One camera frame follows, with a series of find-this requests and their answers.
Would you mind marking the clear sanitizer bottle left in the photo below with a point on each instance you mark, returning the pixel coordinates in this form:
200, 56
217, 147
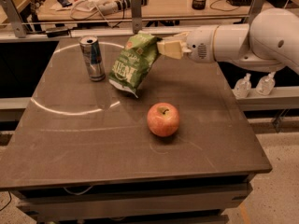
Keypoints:
242, 87

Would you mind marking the left metal bracket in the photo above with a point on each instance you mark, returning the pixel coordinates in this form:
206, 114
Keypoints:
14, 18

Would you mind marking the black mesh cup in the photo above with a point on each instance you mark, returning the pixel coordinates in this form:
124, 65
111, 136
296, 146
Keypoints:
198, 4

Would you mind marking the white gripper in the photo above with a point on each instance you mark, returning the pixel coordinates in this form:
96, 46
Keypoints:
200, 46

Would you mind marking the white power strip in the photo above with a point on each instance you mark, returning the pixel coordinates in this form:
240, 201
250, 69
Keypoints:
115, 7

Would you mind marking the metal bracket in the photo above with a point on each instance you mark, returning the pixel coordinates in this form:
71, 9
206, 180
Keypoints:
136, 14
255, 8
14, 18

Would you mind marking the right metal bracket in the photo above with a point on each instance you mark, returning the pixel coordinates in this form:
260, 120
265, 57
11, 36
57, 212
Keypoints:
255, 8

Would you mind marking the clear sanitizer bottle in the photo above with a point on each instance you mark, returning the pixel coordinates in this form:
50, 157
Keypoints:
242, 87
266, 84

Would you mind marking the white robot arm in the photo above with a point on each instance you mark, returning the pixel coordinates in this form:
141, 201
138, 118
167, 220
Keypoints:
267, 44

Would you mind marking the clear sanitizer bottle right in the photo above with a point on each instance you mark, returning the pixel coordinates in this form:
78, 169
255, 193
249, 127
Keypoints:
266, 84

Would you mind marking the silver blue redbull can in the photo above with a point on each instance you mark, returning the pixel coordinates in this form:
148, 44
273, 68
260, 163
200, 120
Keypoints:
92, 57

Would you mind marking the black device on rail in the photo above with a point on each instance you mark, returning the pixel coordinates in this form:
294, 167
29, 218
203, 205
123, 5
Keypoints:
58, 31

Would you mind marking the red apple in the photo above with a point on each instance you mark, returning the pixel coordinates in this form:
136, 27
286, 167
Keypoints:
163, 119

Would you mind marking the green jalapeno chip bag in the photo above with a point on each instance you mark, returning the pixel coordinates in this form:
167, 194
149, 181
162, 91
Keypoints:
134, 62

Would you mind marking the middle metal bracket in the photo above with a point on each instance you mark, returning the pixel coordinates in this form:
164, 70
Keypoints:
136, 14

